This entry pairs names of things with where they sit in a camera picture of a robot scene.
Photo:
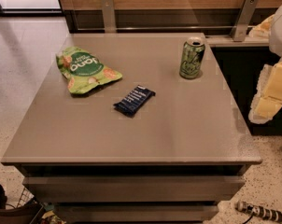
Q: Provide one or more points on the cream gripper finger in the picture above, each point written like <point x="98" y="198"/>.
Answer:
<point x="268" y="99"/>
<point x="262" y="30"/>

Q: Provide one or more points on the grey drawer cabinet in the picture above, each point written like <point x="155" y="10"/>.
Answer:
<point x="182" y="153"/>

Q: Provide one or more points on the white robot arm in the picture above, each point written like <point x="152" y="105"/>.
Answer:
<point x="275" y="36"/>

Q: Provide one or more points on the right metal bracket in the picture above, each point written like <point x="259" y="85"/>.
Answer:
<point x="239" y="30"/>

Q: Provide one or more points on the black white striped power strip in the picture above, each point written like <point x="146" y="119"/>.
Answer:
<point x="259" y="211"/>

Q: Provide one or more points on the wire basket with clutter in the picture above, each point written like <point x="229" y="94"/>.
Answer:
<point x="29" y="213"/>

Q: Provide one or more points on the green snack bag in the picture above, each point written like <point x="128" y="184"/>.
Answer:
<point x="83" y="71"/>

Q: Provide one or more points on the dark blue snack bar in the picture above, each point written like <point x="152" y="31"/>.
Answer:
<point x="134" y="100"/>

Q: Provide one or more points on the left metal bracket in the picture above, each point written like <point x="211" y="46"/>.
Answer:
<point x="108" y="13"/>

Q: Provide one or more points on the green soda can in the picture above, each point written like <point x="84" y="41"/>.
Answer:
<point x="191" y="59"/>

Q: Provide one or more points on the metal bracket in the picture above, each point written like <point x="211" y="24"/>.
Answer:
<point x="239" y="30"/>
<point x="108" y="13"/>

